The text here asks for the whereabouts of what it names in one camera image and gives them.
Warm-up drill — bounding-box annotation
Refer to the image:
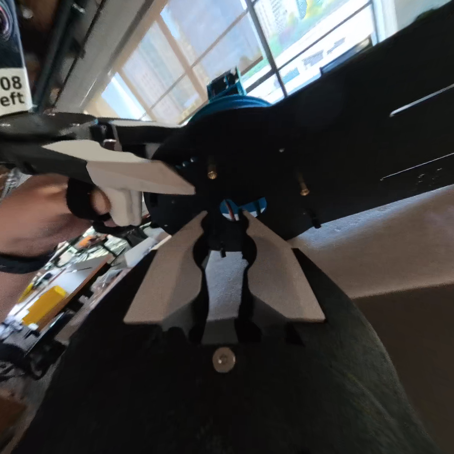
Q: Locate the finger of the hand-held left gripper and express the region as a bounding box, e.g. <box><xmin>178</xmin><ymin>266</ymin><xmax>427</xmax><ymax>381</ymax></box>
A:
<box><xmin>43</xmin><ymin>140</ymin><xmax>196</xmax><ymax>196</ymax></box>
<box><xmin>108</xmin><ymin>119</ymin><xmax>185</xmax><ymax>151</ymax></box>

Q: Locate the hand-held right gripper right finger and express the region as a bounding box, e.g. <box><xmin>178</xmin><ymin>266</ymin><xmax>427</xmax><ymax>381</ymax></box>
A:
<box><xmin>236</xmin><ymin>209</ymin><xmax>326</xmax><ymax>343</ymax></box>

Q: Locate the white foam sheet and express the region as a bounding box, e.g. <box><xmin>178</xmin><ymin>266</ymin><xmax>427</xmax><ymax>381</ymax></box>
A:
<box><xmin>204</xmin><ymin>184</ymin><xmax>454</xmax><ymax>343</ymax></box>

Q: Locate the black wristband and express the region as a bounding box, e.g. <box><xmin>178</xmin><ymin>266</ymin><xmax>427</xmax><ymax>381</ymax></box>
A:
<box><xmin>0</xmin><ymin>250</ymin><xmax>54</xmax><ymax>274</ymax></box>

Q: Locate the yellow box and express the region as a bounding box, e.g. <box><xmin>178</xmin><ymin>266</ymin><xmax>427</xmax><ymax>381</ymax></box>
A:
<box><xmin>22</xmin><ymin>285</ymin><xmax>67</xmax><ymax>325</ymax></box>

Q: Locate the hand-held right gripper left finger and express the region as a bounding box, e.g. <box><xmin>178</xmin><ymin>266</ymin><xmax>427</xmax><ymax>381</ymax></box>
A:
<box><xmin>123</xmin><ymin>211</ymin><xmax>210</xmax><ymax>343</ymax></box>

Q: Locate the person's left hand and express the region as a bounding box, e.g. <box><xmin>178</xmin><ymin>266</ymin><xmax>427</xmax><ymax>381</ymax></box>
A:
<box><xmin>0</xmin><ymin>174</ymin><xmax>111</xmax><ymax>254</ymax></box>

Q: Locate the blue and black toy robot arm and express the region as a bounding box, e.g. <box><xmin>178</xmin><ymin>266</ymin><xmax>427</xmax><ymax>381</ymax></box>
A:
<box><xmin>144</xmin><ymin>11</ymin><xmax>454</xmax><ymax>258</ymax></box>

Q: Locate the dark desk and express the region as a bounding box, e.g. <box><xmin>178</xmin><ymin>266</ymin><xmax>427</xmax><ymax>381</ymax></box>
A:
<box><xmin>349</xmin><ymin>284</ymin><xmax>454</xmax><ymax>454</ymax></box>

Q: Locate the person's left forearm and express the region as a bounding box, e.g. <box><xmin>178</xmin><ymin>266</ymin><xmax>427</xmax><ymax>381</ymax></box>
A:
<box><xmin>0</xmin><ymin>271</ymin><xmax>34</xmax><ymax>320</ymax></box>

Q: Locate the large window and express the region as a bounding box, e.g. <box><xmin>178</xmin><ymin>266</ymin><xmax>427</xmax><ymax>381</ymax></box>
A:
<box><xmin>101</xmin><ymin>0</ymin><xmax>394</xmax><ymax>121</ymax></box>

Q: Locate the white box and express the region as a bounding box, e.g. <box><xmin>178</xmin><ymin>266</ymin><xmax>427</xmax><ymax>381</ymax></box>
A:
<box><xmin>122</xmin><ymin>238</ymin><xmax>167</xmax><ymax>268</ymax></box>

